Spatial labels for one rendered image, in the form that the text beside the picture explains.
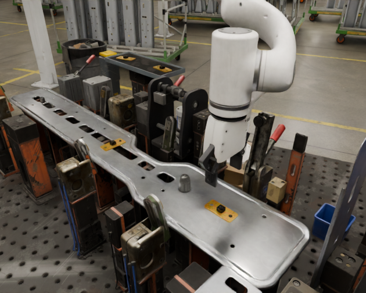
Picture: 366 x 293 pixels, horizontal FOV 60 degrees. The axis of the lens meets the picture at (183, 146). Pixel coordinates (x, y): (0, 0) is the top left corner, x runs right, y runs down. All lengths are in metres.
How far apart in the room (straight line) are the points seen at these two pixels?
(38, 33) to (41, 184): 3.42
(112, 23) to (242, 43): 4.92
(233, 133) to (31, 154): 0.87
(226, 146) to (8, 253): 0.86
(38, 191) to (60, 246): 0.30
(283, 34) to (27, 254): 1.02
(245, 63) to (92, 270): 0.80
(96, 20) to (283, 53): 5.09
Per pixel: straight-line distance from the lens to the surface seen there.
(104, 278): 1.08
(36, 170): 1.35
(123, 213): 0.83
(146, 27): 5.18
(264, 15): 0.67
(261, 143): 0.84
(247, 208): 0.83
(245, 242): 0.75
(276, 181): 0.83
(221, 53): 0.59
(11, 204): 1.46
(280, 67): 0.59
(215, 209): 0.81
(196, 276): 0.71
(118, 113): 1.23
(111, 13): 5.43
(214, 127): 0.64
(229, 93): 0.60
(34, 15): 4.61
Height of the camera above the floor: 1.55
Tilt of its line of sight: 31 degrees down
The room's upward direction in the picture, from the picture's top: straight up
